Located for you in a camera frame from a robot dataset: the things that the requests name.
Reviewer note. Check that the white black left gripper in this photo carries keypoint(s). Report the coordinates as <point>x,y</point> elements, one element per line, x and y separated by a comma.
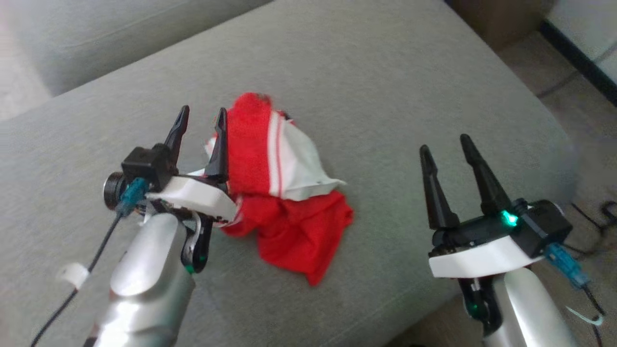
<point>197,193</point>

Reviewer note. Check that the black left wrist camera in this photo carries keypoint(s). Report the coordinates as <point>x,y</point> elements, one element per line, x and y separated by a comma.
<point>144,166</point>

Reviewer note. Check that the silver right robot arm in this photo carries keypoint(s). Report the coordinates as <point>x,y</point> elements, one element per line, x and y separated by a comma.
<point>530,313</point>

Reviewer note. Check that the large grey sofa seat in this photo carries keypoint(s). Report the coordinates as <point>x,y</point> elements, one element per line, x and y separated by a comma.
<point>385,96</point>

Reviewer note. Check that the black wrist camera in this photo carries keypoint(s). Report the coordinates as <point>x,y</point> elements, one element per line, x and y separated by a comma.
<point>144,166</point>
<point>547,226</point>

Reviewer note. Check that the white board with black edge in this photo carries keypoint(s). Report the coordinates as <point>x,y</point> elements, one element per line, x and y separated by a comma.
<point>588,29</point>

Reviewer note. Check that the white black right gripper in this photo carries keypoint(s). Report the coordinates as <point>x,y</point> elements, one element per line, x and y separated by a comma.
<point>482,255</point>

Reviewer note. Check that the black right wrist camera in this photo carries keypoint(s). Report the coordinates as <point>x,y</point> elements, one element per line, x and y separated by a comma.
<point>547,226</point>

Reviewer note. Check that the small grey sofa cushion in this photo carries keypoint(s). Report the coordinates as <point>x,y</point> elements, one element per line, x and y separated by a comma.
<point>96,38</point>

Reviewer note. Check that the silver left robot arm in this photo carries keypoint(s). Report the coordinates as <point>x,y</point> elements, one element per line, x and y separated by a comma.
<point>144,289</point>

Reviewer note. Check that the red white-trimmed sports garment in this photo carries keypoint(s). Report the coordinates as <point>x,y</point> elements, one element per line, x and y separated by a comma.
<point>289,231</point>

